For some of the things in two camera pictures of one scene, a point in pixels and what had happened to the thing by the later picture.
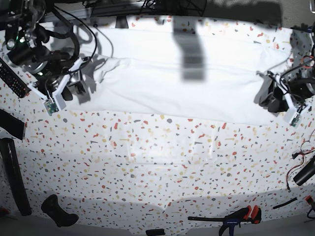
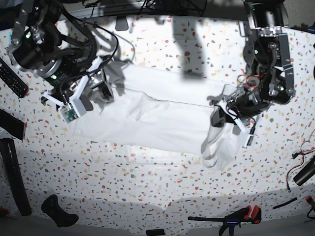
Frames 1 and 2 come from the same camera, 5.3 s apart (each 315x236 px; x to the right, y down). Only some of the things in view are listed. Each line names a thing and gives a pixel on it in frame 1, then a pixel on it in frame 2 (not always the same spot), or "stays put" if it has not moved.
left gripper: [278, 104] -> [244, 109]
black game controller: [50, 206] stays put
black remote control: [13, 80] stays put
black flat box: [15, 126] stays put
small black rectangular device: [155, 232] stays put
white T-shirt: [206, 72] -> [165, 108]
